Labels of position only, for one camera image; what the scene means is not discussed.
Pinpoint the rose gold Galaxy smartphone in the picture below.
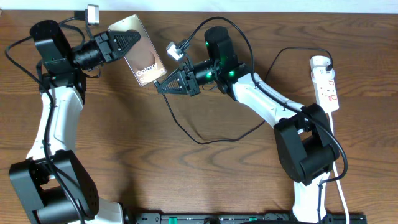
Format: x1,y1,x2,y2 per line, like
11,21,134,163
108,14,167,86

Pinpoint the black charger cable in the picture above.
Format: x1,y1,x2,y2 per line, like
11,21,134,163
154,47,335,146

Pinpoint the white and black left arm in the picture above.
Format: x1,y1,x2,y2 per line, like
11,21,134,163
9,20,141,223

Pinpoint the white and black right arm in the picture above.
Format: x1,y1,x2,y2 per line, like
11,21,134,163
155,26,346,223

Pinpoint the white charger plug adapter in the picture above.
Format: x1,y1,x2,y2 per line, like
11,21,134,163
311,66,335,83

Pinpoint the white power strip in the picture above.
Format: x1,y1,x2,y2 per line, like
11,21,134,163
310,55,339,113

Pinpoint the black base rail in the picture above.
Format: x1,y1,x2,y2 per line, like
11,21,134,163
129,212,368,224

